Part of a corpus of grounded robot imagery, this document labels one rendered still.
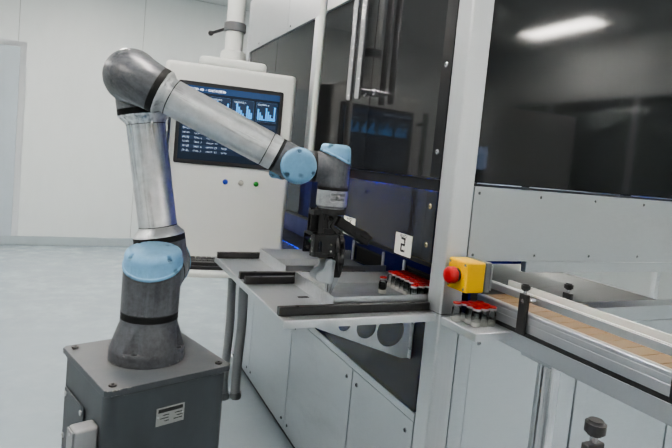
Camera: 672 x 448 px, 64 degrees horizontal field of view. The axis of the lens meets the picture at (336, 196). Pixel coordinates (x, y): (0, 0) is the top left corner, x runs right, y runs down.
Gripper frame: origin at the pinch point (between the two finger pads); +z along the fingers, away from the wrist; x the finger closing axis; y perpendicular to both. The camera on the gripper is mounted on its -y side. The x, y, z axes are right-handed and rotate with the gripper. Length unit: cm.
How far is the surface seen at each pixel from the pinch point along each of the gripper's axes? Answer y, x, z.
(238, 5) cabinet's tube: 6, -94, -88
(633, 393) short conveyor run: -35, 56, 5
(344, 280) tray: -13.4, -19.7, 2.9
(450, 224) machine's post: -24.4, 12.4, -18.7
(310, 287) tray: 2.0, -8.5, 1.8
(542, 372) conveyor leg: -39, 32, 11
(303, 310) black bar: 10.3, 8.0, 2.7
